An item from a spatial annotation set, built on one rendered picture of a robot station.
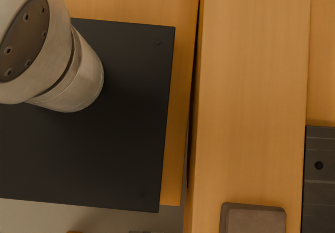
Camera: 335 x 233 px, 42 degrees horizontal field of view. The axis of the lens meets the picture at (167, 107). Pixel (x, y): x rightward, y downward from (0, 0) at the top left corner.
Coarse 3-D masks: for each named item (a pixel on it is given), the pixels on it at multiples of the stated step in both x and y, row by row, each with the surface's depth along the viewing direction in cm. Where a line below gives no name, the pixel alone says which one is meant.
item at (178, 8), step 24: (72, 0) 61; (96, 0) 61; (120, 0) 61; (144, 0) 61; (168, 0) 61; (192, 0) 61; (168, 24) 61; (192, 24) 61; (192, 48) 61; (168, 120) 60; (168, 144) 60; (168, 168) 60; (168, 192) 60
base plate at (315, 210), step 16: (320, 128) 56; (320, 144) 56; (304, 160) 56; (320, 160) 56; (304, 176) 56; (320, 176) 56; (304, 192) 56; (320, 192) 56; (304, 208) 55; (320, 208) 55; (304, 224) 55; (320, 224) 55
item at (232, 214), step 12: (228, 204) 54; (240, 204) 54; (228, 216) 52; (240, 216) 52; (252, 216) 52; (264, 216) 52; (276, 216) 52; (228, 228) 52; (240, 228) 52; (252, 228) 52; (264, 228) 52; (276, 228) 52
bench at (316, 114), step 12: (312, 0) 58; (324, 0) 58; (312, 12) 58; (324, 12) 58; (312, 24) 58; (324, 24) 58; (312, 36) 58; (324, 36) 58; (312, 48) 58; (324, 48) 58; (312, 60) 58; (324, 60) 58; (312, 72) 58; (324, 72) 58; (312, 84) 58; (324, 84) 58; (312, 96) 58; (324, 96) 58; (312, 108) 58; (324, 108) 58; (312, 120) 58; (324, 120) 58
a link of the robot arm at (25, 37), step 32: (0, 0) 23; (32, 0) 25; (0, 32) 23; (32, 32) 27; (64, 32) 34; (0, 64) 25; (32, 64) 30; (64, 64) 36; (0, 96) 29; (32, 96) 35
